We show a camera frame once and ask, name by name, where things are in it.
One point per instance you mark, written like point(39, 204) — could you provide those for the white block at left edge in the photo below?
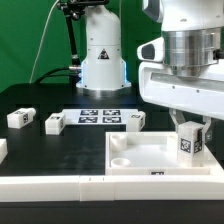
point(3, 149)

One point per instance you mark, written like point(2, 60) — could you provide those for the white sheet with markers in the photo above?
point(97, 116)

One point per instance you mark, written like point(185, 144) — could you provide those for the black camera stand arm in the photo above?
point(73, 10)

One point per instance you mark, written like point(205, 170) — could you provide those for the white U-shaped obstacle fence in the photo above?
point(111, 187)

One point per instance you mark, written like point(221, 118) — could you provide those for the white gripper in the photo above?
point(203, 95)

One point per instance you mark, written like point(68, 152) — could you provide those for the white square table top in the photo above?
point(154, 153)

